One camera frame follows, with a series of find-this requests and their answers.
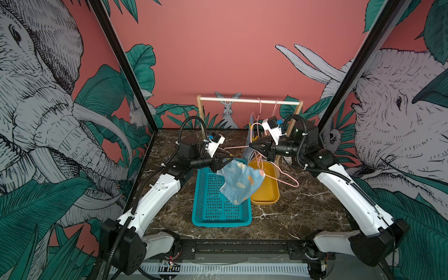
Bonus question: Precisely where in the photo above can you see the pink wire hanger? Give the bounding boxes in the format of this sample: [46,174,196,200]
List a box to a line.
[223,122,300,189]

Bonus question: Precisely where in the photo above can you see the blue dotted towel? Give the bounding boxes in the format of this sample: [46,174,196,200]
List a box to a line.
[217,160,266,205]

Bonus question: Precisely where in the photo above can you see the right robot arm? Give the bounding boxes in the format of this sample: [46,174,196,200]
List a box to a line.
[249,114,410,267]

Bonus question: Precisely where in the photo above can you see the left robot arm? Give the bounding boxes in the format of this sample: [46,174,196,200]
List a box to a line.
[99,117,233,280]

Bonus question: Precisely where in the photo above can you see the pink hanger middle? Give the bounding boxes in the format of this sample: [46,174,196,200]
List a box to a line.
[249,98,264,141]

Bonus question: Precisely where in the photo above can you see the dark blue towel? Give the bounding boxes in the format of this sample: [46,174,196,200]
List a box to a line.
[243,118,261,165]

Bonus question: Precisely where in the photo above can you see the small white red box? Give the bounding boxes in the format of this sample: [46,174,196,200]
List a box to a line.
[283,156,292,164]

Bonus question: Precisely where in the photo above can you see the teal plastic basket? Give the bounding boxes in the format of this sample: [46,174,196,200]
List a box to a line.
[192,168,252,228]

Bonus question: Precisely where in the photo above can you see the yellow plastic tray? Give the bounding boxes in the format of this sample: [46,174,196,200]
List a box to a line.
[249,160,280,205]

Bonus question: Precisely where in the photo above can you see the wooden clothes rack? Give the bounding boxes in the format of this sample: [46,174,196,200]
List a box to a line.
[197,94,303,178]

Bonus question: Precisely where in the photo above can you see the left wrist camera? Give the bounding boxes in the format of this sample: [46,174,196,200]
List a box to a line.
[205,133,225,158]

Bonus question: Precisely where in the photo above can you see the white slotted cable duct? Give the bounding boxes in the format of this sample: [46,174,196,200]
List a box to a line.
[141,262,310,277]

